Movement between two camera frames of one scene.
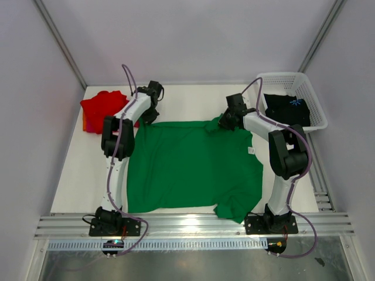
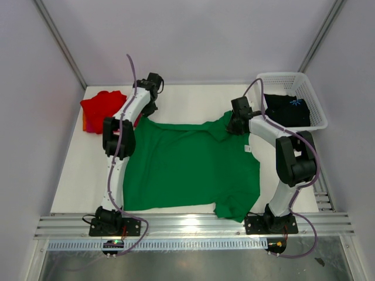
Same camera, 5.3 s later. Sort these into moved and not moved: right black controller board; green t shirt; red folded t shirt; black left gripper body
Moved: black left gripper body
Not moved: green t shirt; right black controller board; red folded t shirt
